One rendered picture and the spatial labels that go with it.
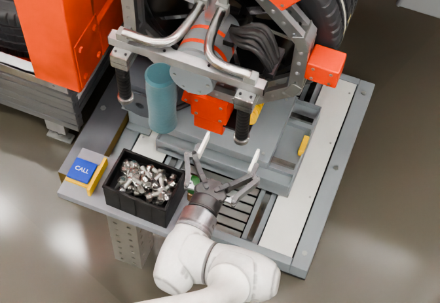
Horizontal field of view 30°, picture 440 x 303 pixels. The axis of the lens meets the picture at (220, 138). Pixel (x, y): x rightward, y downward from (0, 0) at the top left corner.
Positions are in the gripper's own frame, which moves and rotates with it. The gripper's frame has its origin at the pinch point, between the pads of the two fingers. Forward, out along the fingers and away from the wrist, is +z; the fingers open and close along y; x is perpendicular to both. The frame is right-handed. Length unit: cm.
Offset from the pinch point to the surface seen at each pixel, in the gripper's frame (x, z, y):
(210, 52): 18.3, 12.8, -11.2
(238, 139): -5.8, 6.2, -0.3
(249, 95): 11.9, 8.5, 0.9
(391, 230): -83, 37, 49
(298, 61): 4.8, 28.5, 7.9
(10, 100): -66, 25, -93
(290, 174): -67, 36, 10
